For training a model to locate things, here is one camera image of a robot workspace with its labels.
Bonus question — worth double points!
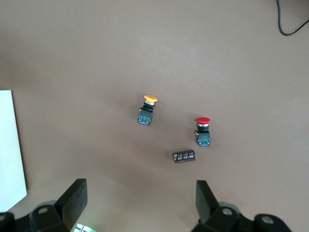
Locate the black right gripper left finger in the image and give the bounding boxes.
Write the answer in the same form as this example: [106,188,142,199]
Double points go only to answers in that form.
[28,178,88,232]

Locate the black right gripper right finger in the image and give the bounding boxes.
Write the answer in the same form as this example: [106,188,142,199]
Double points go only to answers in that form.
[191,180,252,232]

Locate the red push button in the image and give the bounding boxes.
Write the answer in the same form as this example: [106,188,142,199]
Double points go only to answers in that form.
[195,116,212,148]

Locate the white drawer cabinet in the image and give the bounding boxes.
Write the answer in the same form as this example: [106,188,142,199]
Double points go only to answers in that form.
[0,90,28,215]

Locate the yellow push button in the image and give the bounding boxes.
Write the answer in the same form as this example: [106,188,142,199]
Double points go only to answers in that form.
[137,94,158,127]

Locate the dark cylindrical capacitor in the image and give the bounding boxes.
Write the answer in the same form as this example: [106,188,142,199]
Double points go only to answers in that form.
[172,149,197,164]

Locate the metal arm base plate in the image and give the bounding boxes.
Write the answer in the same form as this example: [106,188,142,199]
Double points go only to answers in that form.
[73,223,98,232]

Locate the black looped table cable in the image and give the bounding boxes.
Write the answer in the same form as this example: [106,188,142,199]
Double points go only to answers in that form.
[275,0,309,37]

